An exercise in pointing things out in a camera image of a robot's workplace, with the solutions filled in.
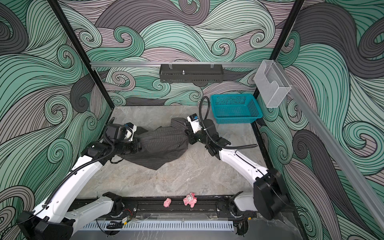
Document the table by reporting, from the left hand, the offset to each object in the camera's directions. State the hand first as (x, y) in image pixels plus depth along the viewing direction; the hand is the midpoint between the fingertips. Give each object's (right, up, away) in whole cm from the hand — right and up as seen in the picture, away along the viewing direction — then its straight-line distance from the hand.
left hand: (144, 144), depth 75 cm
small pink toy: (+12, -30, -1) cm, 32 cm away
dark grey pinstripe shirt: (+8, -1, 0) cm, 8 cm away
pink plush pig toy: (+24, -27, -2) cm, 36 cm away
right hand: (+22, +7, +6) cm, 24 cm away
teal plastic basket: (+61, +21, +44) cm, 78 cm away
